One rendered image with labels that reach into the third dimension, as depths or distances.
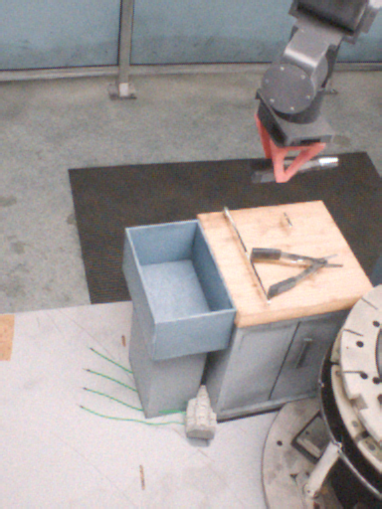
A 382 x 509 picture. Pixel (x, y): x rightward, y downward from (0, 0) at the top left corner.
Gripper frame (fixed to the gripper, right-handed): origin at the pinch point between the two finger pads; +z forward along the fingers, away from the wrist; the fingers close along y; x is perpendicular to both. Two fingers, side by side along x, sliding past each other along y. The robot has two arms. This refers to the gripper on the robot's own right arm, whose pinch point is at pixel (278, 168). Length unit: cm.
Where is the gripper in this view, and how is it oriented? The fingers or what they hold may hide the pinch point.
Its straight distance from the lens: 88.2
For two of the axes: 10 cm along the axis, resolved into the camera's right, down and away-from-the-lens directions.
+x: 9.5, -1.2, 3.0
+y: 3.0, 7.2, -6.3
